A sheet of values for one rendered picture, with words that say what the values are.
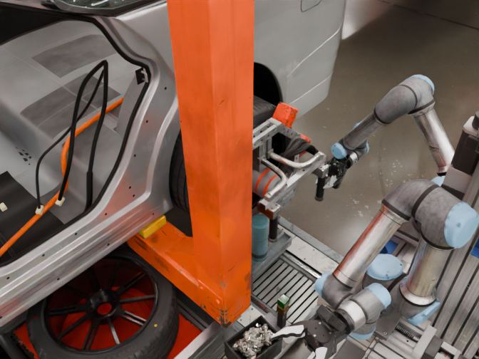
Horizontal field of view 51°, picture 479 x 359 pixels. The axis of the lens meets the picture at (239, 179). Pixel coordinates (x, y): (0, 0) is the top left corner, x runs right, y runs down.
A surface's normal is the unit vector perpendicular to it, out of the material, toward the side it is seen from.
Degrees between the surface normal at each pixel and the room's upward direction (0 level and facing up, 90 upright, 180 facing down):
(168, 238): 0
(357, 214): 0
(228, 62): 90
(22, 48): 6
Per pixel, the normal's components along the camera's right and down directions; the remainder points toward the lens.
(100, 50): 0.01, -0.74
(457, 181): -0.63, 0.54
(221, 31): 0.73, 0.47
